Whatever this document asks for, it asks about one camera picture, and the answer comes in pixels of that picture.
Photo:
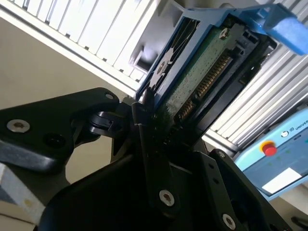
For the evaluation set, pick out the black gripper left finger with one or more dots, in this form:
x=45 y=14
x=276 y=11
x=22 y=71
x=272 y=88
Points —
x=43 y=134

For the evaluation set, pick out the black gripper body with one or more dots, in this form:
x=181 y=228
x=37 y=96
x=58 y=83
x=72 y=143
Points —
x=115 y=197

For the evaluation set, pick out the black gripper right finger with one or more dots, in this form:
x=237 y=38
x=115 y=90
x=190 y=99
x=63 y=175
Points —
x=221 y=187

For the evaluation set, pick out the hard disk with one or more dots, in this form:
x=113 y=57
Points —
x=204 y=67

